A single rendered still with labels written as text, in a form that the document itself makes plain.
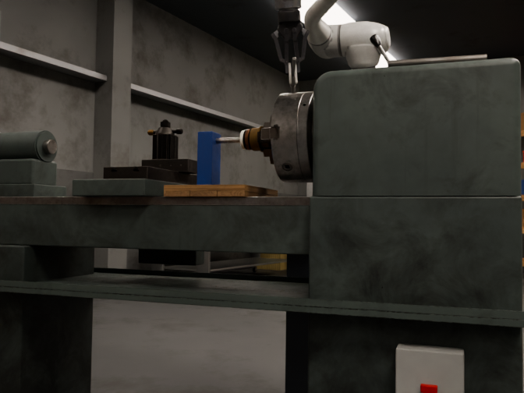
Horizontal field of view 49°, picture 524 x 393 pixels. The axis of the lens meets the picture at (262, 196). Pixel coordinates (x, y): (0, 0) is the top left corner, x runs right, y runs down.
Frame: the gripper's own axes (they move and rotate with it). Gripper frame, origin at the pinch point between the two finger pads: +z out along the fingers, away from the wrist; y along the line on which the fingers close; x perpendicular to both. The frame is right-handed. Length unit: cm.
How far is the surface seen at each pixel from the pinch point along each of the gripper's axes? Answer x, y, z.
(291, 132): -11.8, -2.1, 18.5
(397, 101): -26.1, 29.3, 10.3
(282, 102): -4.2, -4.1, 9.2
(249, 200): -14.4, -17.5, 39.4
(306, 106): -8.7, 3.3, 10.8
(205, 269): 404, -99, 212
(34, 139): 31, -105, 19
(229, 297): -34, -25, 65
